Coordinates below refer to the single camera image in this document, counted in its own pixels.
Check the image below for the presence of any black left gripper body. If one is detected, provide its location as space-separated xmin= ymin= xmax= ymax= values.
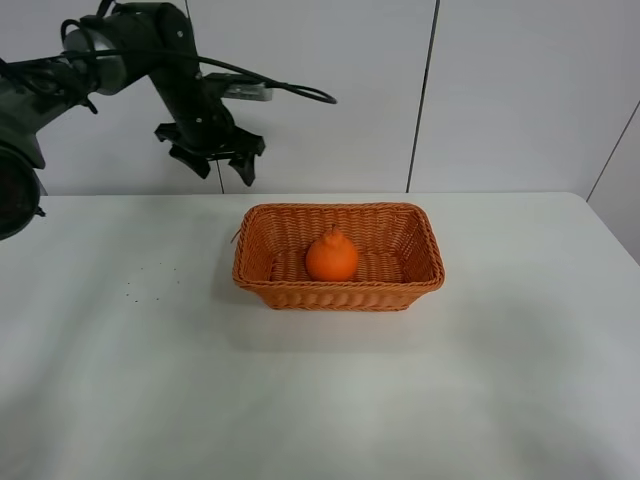
xmin=153 ymin=74 xmax=265 ymax=159

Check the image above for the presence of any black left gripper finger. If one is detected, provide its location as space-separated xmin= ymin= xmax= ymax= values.
xmin=169 ymin=144 xmax=211 ymax=179
xmin=228 ymin=151 xmax=256 ymax=187

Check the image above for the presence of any orange with knobbed top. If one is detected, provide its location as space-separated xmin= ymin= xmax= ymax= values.
xmin=305 ymin=225 xmax=359 ymax=282

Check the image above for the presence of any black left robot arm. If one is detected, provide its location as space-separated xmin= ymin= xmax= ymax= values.
xmin=1 ymin=1 xmax=267 ymax=238

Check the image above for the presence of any orange woven wicker basket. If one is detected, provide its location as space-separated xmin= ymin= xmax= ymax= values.
xmin=232 ymin=202 xmax=445 ymax=312

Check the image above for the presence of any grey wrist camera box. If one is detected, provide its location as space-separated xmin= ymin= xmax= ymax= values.
xmin=204 ymin=73 xmax=273 ymax=102

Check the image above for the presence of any black cable loop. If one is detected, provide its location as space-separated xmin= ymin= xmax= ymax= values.
xmin=59 ymin=0 xmax=339 ymax=114

